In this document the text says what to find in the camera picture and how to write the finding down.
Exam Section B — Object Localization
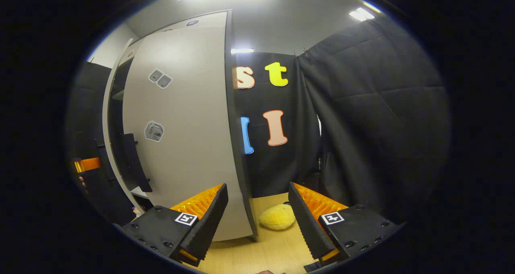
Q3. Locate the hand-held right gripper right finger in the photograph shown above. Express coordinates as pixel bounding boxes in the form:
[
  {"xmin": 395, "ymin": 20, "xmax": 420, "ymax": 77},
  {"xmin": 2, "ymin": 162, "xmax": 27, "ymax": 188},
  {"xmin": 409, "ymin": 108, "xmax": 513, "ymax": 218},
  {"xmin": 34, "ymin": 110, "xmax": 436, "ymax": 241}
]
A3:
[{"xmin": 288, "ymin": 181, "xmax": 405, "ymax": 266}]

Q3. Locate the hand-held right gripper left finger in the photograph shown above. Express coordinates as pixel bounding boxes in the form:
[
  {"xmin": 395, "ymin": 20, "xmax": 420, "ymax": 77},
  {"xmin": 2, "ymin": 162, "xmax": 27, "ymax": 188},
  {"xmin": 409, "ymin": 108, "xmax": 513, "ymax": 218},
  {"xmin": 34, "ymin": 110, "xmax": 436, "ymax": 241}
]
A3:
[{"xmin": 121, "ymin": 183, "xmax": 229, "ymax": 266}]

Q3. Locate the white shoe cabinet door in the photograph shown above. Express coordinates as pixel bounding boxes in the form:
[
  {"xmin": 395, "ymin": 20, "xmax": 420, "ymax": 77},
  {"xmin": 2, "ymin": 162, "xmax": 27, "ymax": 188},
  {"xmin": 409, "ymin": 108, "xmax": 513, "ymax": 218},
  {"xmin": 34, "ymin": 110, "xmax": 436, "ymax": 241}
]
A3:
[
  {"xmin": 102, "ymin": 38, "xmax": 139, "ymax": 214},
  {"xmin": 122, "ymin": 27, "xmax": 254, "ymax": 242}
]

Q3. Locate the white shoe cabinet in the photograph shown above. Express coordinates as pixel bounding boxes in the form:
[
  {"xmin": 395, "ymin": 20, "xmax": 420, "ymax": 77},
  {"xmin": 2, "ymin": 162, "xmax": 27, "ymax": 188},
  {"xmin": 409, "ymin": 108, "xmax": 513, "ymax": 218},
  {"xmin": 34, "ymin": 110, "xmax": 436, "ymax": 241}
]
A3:
[{"xmin": 107, "ymin": 9, "xmax": 259, "ymax": 242}]

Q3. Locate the yellow plush toy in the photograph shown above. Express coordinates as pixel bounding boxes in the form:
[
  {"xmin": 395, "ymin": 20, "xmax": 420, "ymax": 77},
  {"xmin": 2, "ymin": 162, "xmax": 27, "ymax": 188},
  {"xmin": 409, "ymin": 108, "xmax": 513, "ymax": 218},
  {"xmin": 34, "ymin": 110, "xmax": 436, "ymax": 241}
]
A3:
[{"xmin": 259, "ymin": 202, "xmax": 296, "ymax": 230}]

